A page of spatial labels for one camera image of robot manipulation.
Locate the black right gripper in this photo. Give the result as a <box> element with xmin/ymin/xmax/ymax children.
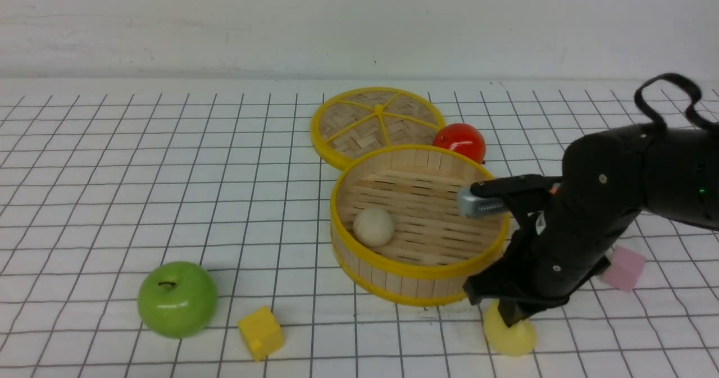
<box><xmin>463</xmin><ymin>175</ymin><xmax>641</xmax><ymax>328</ymax></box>

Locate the yellow bun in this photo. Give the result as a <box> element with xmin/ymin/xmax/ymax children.
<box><xmin>483</xmin><ymin>300</ymin><xmax>537</xmax><ymax>357</ymax></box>

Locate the white bun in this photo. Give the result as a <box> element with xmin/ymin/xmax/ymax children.
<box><xmin>352</xmin><ymin>207</ymin><xmax>395</xmax><ymax>248</ymax></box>

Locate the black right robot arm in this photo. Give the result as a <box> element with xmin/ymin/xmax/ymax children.
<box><xmin>457</xmin><ymin>125</ymin><xmax>718</xmax><ymax>327</ymax></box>

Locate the bamboo steamer tray yellow rim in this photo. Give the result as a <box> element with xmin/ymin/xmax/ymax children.
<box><xmin>329</xmin><ymin>145</ymin><xmax>511</xmax><ymax>307</ymax></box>

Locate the bamboo steamer lid yellow rim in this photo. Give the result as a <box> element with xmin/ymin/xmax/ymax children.
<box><xmin>309</xmin><ymin>87</ymin><xmax>446</xmax><ymax>171</ymax></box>

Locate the pink cube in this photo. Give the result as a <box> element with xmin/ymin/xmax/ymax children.
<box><xmin>600</xmin><ymin>247</ymin><xmax>647</xmax><ymax>293</ymax></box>

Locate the red tomato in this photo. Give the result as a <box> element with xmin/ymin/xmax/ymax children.
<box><xmin>433</xmin><ymin>123</ymin><xmax>487</xmax><ymax>165</ymax></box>

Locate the yellow cube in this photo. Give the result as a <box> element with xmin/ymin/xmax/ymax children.
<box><xmin>237</xmin><ymin>306</ymin><xmax>285</xmax><ymax>362</ymax></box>

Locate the green apple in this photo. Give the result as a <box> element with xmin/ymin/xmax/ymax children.
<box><xmin>136</xmin><ymin>261</ymin><xmax>219</xmax><ymax>339</ymax></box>

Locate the white grid tablecloth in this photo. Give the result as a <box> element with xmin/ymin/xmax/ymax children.
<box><xmin>1</xmin><ymin>79</ymin><xmax>717</xmax><ymax>377</ymax></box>

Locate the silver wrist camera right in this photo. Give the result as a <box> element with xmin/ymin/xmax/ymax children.
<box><xmin>456</xmin><ymin>188</ymin><xmax>508</xmax><ymax>219</ymax></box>

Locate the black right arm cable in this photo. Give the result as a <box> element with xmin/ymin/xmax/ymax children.
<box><xmin>634</xmin><ymin>73</ymin><xmax>719</xmax><ymax>137</ymax></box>

